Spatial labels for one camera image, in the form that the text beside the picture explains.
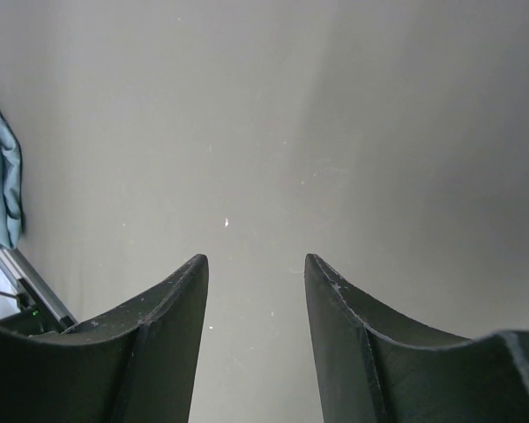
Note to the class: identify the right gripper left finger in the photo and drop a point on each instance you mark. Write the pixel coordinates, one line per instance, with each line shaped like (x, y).
(134, 363)

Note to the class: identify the folded grey-blue t shirt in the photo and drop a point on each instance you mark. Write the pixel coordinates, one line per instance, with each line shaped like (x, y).
(11, 213)

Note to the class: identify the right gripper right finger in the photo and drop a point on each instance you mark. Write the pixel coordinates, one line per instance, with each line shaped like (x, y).
(375, 364)

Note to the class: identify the aluminium frame rail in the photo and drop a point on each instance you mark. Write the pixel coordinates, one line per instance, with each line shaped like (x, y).
(17, 275)

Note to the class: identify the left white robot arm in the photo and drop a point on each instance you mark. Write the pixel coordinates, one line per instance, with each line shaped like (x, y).
(29, 320)

